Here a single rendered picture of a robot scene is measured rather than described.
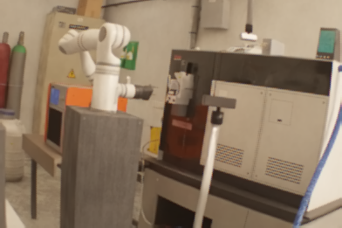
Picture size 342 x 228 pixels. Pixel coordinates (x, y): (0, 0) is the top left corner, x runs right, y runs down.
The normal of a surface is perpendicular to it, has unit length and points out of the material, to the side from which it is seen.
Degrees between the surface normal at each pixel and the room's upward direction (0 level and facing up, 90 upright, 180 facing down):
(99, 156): 90
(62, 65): 90
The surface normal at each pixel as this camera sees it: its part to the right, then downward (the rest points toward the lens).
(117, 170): 0.45, 0.09
